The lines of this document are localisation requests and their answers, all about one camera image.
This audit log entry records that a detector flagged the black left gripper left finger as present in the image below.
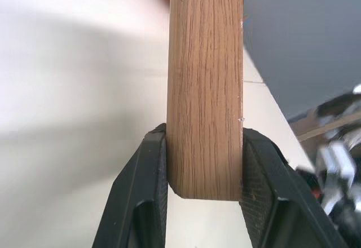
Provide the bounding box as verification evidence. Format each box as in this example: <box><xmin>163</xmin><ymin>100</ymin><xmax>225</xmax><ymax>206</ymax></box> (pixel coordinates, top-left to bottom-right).
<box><xmin>91</xmin><ymin>122</ymin><xmax>169</xmax><ymax>248</ymax></box>

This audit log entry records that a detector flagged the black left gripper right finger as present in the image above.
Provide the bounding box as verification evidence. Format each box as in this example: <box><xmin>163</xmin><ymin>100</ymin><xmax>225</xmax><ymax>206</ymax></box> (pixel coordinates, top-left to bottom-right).
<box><xmin>239</xmin><ymin>127</ymin><xmax>350</xmax><ymax>248</ymax></box>

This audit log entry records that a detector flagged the wooden block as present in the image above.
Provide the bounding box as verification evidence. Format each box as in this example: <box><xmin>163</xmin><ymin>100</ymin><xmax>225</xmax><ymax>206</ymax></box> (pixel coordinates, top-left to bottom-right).
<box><xmin>151</xmin><ymin>0</ymin><xmax>246</xmax><ymax>202</ymax></box>

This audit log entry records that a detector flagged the silver robot body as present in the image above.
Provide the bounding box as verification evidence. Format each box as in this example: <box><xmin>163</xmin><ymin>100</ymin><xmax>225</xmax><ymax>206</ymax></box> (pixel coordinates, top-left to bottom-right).
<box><xmin>294</xmin><ymin>84</ymin><xmax>361</xmax><ymax>248</ymax></box>

